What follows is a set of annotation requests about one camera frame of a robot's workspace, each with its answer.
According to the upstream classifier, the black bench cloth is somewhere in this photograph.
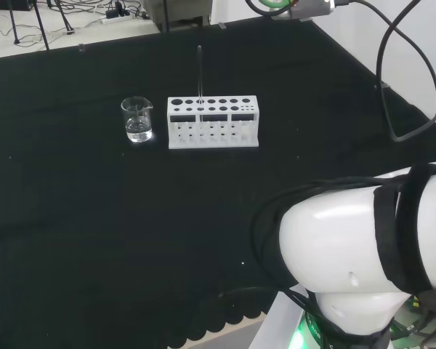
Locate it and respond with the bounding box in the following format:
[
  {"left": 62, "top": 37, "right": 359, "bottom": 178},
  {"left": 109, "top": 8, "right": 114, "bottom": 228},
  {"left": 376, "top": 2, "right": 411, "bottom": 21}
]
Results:
[{"left": 0, "top": 17, "right": 436, "bottom": 349}]

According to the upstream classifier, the clear glass rod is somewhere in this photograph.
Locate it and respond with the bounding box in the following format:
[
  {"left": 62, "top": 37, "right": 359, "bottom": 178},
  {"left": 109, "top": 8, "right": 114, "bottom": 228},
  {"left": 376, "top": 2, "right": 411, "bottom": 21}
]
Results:
[{"left": 196, "top": 44, "right": 204, "bottom": 124}]

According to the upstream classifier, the black tripod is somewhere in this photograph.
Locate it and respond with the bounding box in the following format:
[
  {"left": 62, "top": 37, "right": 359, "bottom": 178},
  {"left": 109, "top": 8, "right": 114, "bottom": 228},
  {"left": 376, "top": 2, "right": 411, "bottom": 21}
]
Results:
[{"left": 7, "top": 0, "right": 74, "bottom": 51}]

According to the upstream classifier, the grey equipment box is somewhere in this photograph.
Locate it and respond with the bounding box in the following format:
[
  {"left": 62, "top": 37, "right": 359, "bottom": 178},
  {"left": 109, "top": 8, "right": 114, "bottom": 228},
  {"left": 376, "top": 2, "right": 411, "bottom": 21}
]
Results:
[{"left": 145, "top": 0, "right": 212, "bottom": 27}]

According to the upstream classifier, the white power strip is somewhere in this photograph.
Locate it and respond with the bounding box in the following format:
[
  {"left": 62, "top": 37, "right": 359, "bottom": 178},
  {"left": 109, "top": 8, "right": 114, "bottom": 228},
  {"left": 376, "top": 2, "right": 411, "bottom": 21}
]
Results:
[{"left": 100, "top": 13, "right": 132, "bottom": 25}]

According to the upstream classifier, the long black camera cable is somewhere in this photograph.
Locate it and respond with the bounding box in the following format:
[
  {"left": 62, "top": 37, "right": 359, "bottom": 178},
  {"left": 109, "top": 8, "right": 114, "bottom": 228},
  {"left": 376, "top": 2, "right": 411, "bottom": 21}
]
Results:
[{"left": 334, "top": 0, "right": 436, "bottom": 143}]

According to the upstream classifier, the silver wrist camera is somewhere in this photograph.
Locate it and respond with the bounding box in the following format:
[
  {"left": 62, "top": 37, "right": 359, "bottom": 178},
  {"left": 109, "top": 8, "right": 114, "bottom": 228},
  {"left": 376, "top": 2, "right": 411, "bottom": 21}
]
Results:
[{"left": 288, "top": 0, "right": 338, "bottom": 20}]

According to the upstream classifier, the white test tube rack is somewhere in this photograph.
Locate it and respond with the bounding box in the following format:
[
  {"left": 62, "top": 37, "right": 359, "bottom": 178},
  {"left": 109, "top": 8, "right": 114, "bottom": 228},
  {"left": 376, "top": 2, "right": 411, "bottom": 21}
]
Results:
[{"left": 166, "top": 95, "right": 259, "bottom": 150}]

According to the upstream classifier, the glass beaker with water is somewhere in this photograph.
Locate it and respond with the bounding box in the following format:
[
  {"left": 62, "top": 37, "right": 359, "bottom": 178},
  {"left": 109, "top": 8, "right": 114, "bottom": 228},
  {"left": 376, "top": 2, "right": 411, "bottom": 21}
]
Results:
[{"left": 120, "top": 96, "right": 154, "bottom": 143}]

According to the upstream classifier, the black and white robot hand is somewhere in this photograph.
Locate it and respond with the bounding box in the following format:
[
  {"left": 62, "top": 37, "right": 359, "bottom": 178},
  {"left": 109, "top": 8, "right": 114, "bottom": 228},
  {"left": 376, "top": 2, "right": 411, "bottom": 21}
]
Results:
[{"left": 245, "top": 0, "right": 299, "bottom": 17}]

